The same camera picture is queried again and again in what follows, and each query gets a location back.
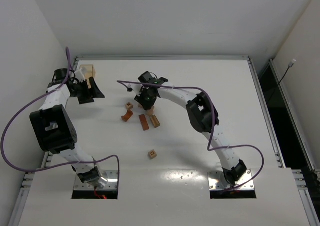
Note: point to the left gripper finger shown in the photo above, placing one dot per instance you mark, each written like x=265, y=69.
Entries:
x=94, y=90
x=84, y=96

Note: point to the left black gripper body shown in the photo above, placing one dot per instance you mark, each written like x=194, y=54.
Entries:
x=85, y=91

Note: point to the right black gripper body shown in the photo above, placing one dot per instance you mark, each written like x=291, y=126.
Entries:
x=145, y=103

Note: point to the ribbed light wooden block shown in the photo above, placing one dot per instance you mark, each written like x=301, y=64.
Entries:
x=149, y=112

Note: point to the reddish brown rectangular block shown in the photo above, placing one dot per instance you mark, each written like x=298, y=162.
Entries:
x=144, y=122

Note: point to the light wooden rectangular block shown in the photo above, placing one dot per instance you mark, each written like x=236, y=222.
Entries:
x=154, y=120

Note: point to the transparent orange plastic box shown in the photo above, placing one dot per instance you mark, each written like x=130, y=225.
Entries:
x=88, y=72

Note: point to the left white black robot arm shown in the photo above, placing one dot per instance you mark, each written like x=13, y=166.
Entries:
x=54, y=129

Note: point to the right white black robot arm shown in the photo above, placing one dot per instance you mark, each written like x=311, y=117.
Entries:
x=202, y=115

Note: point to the reddish wooden arch block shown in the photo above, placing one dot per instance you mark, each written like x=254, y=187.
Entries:
x=127, y=116

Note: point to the wooden letter N cube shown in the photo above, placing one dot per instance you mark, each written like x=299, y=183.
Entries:
x=129, y=106

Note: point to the wooden letter D cube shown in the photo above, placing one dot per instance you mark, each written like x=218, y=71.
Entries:
x=152, y=154

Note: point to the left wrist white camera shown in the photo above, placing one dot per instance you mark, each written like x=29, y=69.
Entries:
x=80, y=74

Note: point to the wrist white camera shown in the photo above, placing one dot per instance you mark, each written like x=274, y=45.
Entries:
x=136, y=88
x=80, y=74

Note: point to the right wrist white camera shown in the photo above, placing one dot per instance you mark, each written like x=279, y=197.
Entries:
x=136, y=88

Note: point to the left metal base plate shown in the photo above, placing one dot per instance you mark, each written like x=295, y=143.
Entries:
x=108, y=182

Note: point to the aluminium table frame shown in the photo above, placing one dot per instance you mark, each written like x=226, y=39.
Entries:
x=172, y=189

